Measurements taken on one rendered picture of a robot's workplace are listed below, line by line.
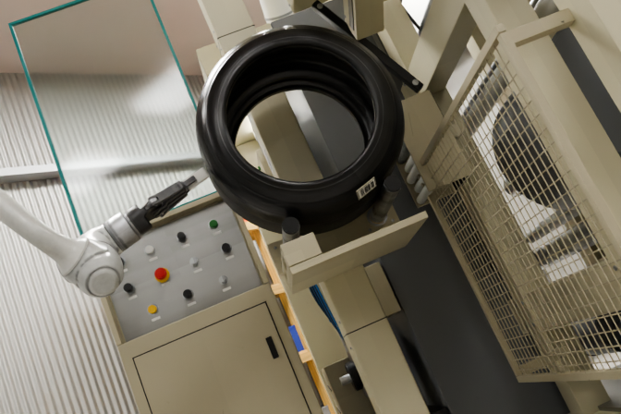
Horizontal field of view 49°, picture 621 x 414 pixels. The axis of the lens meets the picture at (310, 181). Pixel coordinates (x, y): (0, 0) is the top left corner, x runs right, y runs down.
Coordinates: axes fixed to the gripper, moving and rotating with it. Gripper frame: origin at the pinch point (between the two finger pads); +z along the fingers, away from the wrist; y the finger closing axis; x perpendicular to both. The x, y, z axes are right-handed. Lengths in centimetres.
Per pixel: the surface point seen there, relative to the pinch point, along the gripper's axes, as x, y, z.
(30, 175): -180, 307, -71
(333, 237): 31.3, 23.9, 23.5
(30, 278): -114, 302, -110
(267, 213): 20.8, -6.4, 8.5
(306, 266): 38.0, -10.6, 7.5
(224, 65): -17.6, -11.2, 23.1
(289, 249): 32.1, -10.6, 6.9
